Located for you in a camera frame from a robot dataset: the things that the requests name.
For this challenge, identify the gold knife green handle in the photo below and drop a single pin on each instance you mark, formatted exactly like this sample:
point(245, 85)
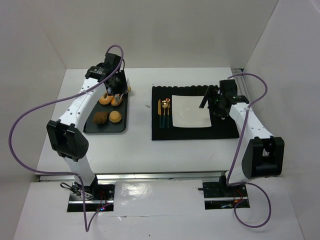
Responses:
point(159, 112)

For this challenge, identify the white square plate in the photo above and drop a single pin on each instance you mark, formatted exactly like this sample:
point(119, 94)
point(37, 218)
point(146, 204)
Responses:
point(187, 114)

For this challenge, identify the dark grey serving tray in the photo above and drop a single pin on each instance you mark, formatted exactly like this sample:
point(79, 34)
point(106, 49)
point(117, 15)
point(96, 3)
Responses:
point(91, 126)

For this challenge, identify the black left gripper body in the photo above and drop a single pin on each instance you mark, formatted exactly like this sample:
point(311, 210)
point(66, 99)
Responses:
point(121, 83)

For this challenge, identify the gold spoon green handle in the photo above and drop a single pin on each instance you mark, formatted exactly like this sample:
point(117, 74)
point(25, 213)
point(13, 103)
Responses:
point(164, 105)

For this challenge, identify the gold fork green handle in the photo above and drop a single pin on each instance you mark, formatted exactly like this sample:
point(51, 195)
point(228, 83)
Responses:
point(168, 111)

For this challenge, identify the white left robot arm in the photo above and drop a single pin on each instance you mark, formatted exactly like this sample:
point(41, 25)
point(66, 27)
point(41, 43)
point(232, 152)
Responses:
point(66, 134)

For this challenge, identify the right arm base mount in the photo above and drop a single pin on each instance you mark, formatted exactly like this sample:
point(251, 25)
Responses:
point(220, 196)

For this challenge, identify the dark brown bread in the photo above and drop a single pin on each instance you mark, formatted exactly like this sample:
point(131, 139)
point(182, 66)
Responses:
point(100, 118)

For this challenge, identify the round yellow bun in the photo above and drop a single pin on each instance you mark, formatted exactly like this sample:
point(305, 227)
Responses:
point(115, 116)

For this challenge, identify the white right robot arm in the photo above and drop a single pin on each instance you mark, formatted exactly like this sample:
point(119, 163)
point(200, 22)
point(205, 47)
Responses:
point(258, 154)

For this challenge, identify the metal rail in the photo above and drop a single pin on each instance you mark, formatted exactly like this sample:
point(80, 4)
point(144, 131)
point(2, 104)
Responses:
point(159, 176)

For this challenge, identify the black placemat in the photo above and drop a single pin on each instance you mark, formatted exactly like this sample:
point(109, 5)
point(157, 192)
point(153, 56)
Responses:
point(220, 129)

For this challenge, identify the metal tongs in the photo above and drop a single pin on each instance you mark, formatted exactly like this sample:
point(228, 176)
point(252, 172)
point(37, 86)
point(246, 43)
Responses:
point(118, 97)

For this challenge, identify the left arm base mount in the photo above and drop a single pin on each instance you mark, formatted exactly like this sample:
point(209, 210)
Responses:
point(102, 200)

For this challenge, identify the orange glazed bread roll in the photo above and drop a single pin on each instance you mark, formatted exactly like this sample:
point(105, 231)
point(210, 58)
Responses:
point(116, 103)

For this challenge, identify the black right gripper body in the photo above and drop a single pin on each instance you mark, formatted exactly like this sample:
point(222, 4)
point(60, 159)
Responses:
point(210, 94)

